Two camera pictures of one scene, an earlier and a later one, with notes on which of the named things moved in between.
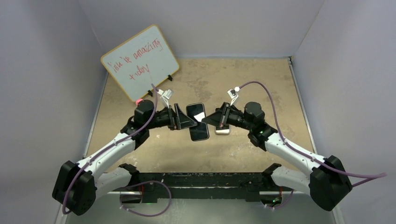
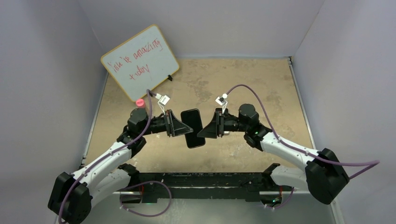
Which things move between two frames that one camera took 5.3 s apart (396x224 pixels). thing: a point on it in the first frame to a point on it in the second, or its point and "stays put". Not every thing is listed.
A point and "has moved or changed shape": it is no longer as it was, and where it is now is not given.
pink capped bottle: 137,101 stays put
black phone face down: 197,112 has moved or changed shape
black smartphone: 197,111 has moved or changed shape
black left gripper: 177,120 to 173,126
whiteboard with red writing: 143,59 stays put
